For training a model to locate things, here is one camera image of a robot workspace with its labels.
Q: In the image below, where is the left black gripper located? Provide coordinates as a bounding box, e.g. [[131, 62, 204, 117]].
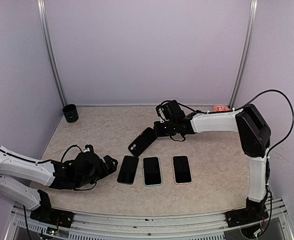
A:
[[75, 154, 118, 188]]

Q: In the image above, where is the teal-edged phone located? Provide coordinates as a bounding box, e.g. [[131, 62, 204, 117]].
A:
[[117, 155, 139, 185]]

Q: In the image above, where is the black phone case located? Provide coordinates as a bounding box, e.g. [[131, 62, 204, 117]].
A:
[[128, 127, 157, 157]]

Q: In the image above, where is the purple phone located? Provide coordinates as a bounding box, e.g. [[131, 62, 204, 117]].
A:
[[173, 156, 192, 184]]

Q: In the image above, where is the light blue phone case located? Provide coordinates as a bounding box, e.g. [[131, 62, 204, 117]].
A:
[[142, 156, 163, 187]]

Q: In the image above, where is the blue-edged phone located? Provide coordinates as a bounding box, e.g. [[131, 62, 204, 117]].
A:
[[143, 157, 161, 186]]

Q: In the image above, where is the pink phone case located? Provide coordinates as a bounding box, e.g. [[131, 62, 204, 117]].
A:
[[172, 155, 193, 185]]

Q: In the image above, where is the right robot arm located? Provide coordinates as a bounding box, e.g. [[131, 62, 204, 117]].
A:
[[154, 100, 271, 222]]

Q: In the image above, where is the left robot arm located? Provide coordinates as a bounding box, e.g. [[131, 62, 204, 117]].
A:
[[0, 144, 118, 223]]

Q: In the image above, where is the red patterned bowl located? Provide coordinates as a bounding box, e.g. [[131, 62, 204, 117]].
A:
[[214, 104, 231, 112]]

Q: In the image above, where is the dark green cup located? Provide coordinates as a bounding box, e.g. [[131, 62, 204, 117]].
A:
[[62, 104, 79, 123]]

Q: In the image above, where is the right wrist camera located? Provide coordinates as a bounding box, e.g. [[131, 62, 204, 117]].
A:
[[156, 105, 170, 123]]

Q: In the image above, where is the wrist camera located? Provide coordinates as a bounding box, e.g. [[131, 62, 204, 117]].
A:
[[156, 105, 170, 123], [83, 144, 94, 153]]

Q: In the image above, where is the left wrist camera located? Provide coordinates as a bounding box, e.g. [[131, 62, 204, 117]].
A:
[[83, 144, 94, 153]]

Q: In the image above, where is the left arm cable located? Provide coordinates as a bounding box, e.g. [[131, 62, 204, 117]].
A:
[[60, 144, 84, 163]]

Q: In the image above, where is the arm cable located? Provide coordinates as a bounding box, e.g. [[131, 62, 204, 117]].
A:
[[60, 144, 84, 163], [241, 89, 294, 156]]

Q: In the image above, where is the aluminium front rail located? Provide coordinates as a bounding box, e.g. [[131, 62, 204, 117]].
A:
[[3, 198, 294, 240]]

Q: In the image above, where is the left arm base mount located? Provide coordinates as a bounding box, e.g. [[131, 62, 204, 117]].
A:
[[30, 189, 74, 228]]

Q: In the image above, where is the right aluminium post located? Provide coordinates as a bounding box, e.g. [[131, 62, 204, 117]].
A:
[[229, 0, 259, 108]]

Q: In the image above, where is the aluminium post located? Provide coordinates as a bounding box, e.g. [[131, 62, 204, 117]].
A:
[[37, 0, 67, 107], [229, 0, 259, 108]]

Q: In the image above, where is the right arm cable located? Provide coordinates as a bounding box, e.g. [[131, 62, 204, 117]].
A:
[[241, 89, 294, 156]]

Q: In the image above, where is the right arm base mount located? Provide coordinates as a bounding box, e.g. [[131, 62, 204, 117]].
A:
[[224, 198, 269, 228]]

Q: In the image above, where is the left aluminium post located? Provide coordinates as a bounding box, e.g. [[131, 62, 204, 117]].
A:
[[37, 0, 67, 107]]

